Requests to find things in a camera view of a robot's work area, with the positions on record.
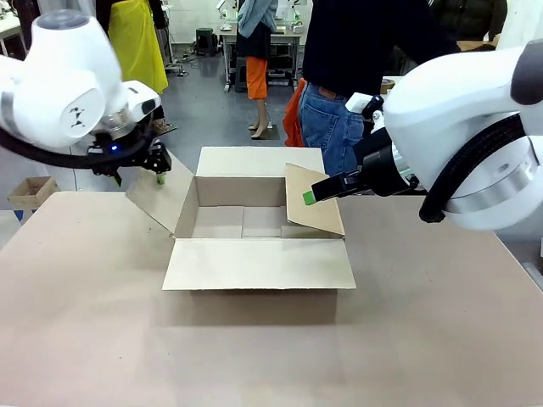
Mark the person in yellow apron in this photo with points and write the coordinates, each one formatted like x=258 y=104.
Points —
x=136 y=38

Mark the person in dark sweater jeans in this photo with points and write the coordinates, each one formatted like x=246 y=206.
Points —
x=360 y=51

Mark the grey metal work table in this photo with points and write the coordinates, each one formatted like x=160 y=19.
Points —
x=263 y=40

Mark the large cardboard box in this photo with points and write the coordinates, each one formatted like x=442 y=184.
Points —
x=254 y=263

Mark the small open cardboard box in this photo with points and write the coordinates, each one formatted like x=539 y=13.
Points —
x=31 y=191

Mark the dark plastic stool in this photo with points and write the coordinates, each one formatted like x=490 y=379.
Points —
x=205 y=40

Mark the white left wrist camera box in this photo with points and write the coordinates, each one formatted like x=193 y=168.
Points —
x=142 y=102

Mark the orange cloth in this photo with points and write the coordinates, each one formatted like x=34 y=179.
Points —
x=293 y=118

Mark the mannequin with orange skirt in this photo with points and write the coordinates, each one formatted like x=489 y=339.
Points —
x=256 y=51

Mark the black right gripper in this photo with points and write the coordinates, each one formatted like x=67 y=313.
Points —
x=382 y=165

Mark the person in dark jacket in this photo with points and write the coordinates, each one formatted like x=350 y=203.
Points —
x=471 y=19

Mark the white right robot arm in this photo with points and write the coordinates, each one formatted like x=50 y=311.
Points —
x=471 y=127

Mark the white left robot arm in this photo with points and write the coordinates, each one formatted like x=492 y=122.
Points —
x=63 y=80

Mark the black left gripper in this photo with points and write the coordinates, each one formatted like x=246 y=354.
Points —
x=131 y=148

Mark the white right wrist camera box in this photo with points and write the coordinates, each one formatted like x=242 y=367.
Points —
x=360 y=103

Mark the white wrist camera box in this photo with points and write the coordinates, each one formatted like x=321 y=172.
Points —
x=360 y=103
x=142 y=102

